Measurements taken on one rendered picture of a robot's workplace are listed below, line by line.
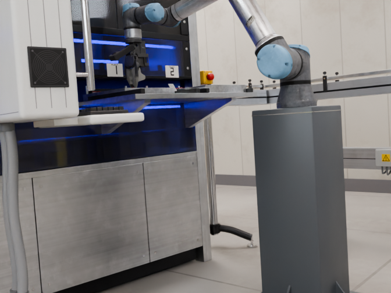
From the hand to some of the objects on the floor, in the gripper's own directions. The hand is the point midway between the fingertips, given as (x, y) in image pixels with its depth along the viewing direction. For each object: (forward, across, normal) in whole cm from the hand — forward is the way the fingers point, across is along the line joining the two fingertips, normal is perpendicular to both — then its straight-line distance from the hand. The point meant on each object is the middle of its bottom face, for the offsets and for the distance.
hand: (132, 85), depth 206 cm
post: (+93, +17, -51) cm, 108 cm away
